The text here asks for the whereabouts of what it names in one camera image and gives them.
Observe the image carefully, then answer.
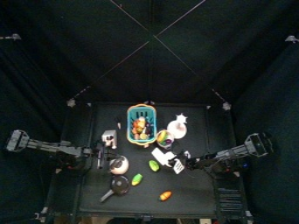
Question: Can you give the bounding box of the white toy cleaver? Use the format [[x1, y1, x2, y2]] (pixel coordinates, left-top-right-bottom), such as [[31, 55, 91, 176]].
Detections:
[[151, 147, 178, 168]]

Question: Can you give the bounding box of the white slotted toy spatula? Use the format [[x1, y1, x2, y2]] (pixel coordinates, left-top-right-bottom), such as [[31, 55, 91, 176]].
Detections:
[[173, 159, 187, 175]]

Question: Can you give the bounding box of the silver toy toaster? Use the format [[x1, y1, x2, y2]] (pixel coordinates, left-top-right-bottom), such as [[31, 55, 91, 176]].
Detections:
[[100, 129, 118, 150]]

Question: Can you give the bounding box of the small bowl with toy fruit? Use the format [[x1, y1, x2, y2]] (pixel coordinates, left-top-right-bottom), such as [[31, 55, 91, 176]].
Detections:
[[155, 129, 175, 147]]

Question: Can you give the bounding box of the teal basket with orange rim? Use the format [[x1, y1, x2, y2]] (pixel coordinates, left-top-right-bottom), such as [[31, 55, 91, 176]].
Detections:
[[126, 103, 159, 146]]

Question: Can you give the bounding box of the black toy frying pan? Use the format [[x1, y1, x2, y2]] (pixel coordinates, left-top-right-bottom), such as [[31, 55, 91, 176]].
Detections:
[[98, 174, 131, 203]]

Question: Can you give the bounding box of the green and yellow toy vegetable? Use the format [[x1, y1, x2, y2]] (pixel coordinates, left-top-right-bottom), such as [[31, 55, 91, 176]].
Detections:
[[131, 173, 145, 186]]

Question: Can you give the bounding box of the orange toy fruit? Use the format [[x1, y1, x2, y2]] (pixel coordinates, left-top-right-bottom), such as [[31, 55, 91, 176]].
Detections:
[[132, 119, 142, 136]]

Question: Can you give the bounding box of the orange toy carrot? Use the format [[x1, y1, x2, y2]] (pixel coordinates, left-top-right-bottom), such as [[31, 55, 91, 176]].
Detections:
[[159, 190, 174, 202]]

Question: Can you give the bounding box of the dark purple toy eggplant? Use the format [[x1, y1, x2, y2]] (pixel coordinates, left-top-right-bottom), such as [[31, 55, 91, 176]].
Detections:
[[145, 121, 155, 136]]

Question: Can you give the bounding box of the yellow toy fruit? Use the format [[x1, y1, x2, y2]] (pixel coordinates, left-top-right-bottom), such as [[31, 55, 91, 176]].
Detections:
[[136, 116, 147, 130]]

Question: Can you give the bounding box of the white star-shaped toy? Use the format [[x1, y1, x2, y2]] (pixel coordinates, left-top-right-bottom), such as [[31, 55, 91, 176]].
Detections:
[[175, 113, 190, 124]]

